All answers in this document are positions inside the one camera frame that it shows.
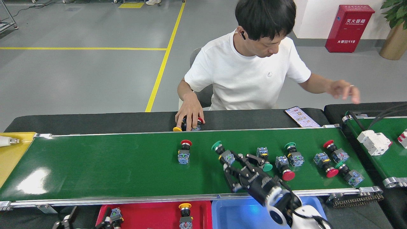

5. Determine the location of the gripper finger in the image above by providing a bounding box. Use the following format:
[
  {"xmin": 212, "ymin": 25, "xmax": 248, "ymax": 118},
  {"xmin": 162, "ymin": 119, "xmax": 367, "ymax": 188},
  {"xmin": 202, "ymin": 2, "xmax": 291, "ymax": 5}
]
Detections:
[
  {"xmin": 94, "ymin": 207, "xmax": 112, "ymax": 229},
  {"xmin": 52, "ymin": 206, "xmax": 78, "ymax": 229}
]

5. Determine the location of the black cable bundle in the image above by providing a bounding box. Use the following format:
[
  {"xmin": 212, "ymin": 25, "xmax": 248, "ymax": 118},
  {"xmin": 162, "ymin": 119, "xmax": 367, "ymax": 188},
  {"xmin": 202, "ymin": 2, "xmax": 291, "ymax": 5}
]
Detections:
[{"xmin": 350, "ymin": 102, "xmax": 407, "ymax": 131}]

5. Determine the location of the white bulb silver base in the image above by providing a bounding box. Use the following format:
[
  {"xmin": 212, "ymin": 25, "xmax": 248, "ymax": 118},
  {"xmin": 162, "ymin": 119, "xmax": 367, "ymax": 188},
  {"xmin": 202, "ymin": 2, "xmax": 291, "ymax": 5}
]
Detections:
[{"xmin": 0, "ymin": 136, "xmax": 20, "ymax": 147}]

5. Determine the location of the person's right hand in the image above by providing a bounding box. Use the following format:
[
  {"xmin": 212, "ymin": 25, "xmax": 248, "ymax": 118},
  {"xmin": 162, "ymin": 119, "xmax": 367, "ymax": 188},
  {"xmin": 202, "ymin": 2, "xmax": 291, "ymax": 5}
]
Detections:
[{"xmin": 175, "ymin": 94, "xmax": 205, "ymax": 131}]

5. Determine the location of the red plastic bin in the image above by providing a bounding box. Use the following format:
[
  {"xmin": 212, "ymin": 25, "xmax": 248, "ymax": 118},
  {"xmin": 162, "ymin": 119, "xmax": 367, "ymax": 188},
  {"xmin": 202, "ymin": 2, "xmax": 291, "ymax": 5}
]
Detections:
[{"xmin": 95, "ymin": 200, "xmax": 213, "ymax": 229}]

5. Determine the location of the person's left hand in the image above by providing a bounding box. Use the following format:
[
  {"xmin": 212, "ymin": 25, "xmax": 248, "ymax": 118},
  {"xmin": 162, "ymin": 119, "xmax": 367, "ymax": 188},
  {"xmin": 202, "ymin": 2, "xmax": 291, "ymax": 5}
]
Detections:
[{"xmin": 328, "ymin": 80, "xmax": 361, "ymax": 104}]

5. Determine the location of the long green conveyor belt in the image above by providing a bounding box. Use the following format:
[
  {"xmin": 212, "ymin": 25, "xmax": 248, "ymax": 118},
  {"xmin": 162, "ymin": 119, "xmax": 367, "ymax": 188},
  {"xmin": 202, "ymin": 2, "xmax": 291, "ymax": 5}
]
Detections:
[{"xmin": 0, "ymin": 124, "xmax": 383, "ymax": 211}]

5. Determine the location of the yellow mushroom button switch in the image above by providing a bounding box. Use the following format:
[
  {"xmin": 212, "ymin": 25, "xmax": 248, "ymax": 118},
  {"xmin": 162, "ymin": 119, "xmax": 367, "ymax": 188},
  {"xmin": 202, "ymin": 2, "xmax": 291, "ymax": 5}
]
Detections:
[
  {"xmin": 178, "ymin": 203, "xmax": 194, "ymax": 229},
  {"xmin": 173, "ymin": 116, "xmax": 188, "ymax": 132}
]

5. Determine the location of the white circuit breaker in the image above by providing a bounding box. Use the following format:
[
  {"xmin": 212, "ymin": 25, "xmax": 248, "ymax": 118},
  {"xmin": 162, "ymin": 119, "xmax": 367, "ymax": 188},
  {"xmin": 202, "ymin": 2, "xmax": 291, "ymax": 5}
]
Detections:
[
  {"xmin": 357, "ymin": 130, "xmax": 392, "ymax": 156},
  {"xmin": 397, "ymin": 129, "xmax": 407, "ymax": 149}
]

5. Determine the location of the person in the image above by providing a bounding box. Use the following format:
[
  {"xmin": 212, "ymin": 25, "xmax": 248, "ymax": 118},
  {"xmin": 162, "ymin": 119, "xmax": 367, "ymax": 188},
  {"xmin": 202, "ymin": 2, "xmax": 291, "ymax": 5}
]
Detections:
[{"xmin": 175, "ymin": 0, "xmax": 361, "ymax": 131}]

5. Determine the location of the yellow plastic tray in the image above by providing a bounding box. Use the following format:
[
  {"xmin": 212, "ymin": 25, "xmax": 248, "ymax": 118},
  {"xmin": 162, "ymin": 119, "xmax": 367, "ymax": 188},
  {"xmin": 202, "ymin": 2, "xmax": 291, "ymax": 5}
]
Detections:
[{"xmin": 0, "ymin": 132, "xmax": 37, "ymax": 188}]

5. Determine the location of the grey office chair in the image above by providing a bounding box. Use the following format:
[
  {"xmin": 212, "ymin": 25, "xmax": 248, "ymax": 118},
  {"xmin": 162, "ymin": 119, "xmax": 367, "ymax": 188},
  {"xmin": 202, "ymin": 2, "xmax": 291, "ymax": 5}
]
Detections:
[{"xmin": 179, "ymin": 48, "xmax": 213, "ymax": 110}]

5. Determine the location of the green mushroom button switch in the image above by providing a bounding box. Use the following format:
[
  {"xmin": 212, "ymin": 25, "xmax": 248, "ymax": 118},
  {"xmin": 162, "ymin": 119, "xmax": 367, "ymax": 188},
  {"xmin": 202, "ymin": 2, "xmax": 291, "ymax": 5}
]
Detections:
[
  {"xmin": 284, "ymin": 142, "xmax": 305, "ymax": 167},
  {"xmin": 335, "ymin": 161, "xmax": 365, "ymax": 187},
  {"xmin": 256, "ymin": 147, "xmax": 273, "ymax": 172},
  {"xmin": 211, "ymin": 141, "xmax": 236, "ymax": 166}
]

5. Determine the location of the metal trolley frame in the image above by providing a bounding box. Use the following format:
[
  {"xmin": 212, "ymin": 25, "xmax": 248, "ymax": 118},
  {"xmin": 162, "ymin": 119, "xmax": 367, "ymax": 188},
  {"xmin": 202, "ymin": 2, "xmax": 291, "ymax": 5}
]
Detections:
[{"xmin": 0, "ymin": 0, "xmax": 18, "ymax": 34}]

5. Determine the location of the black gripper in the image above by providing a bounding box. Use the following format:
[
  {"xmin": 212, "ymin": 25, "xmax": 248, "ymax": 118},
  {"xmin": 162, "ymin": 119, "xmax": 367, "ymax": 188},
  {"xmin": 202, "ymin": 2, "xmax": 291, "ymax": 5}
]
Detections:
[{"xmin": 221, "ymin": 152, "xmax": 283, "ymax": 205}]

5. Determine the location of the gold plant pot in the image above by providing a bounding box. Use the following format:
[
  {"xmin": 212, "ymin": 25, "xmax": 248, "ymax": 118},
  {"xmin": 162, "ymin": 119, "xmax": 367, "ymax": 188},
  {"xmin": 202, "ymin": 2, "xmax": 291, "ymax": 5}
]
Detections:
[{"xmin": 379, "ymin": 22, "xmax": 407, "ymax": 60}]

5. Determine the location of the green potted plant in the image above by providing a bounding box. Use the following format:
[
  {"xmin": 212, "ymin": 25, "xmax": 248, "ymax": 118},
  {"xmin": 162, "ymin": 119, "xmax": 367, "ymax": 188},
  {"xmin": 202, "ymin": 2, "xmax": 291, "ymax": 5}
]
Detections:
[{"xmin": 381, "ymin": 0, "xmax": 407, "ymax": 31}]

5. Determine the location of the green feeder conveyor belt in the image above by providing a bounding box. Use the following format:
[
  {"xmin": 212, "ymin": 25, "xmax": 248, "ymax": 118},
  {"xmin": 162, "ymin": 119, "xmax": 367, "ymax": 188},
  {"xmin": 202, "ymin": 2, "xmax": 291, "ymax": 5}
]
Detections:
[{"xmin": 342, "ymin": 111, "xmax": 407, "ymax": 189}]

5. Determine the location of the smartphone with lit screen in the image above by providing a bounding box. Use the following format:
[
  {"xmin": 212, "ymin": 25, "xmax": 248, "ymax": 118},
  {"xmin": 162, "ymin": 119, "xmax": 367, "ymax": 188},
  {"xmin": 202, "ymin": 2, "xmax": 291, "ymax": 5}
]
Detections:
[{"xmin": 284, "ymin": 106, "xmax": 321, "ymax": 128}]

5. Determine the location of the blue plastic bin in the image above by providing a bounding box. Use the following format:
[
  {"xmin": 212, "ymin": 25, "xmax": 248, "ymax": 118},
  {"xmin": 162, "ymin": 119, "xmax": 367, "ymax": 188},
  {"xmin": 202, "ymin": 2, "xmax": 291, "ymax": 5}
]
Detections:
[{"xmin": 211, "ymin": 196, "xmax": 328, "ymax": 229}]

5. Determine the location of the conveyor drive chain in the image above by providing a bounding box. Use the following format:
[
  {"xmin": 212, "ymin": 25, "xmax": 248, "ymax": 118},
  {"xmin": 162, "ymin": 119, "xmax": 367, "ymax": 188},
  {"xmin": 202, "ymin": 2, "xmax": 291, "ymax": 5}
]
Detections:
[{"xmin": 328, "ymin": 192, "xmax": 384, "ymax": 209}]

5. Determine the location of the red fire extinguisher box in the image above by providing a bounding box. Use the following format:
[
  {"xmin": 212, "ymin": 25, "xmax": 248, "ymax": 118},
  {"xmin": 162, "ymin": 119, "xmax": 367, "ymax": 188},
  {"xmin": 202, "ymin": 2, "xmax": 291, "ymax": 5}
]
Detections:
[{"xmin": 325, "ymin": 4, "xmax": 376, "ymax": 53}]

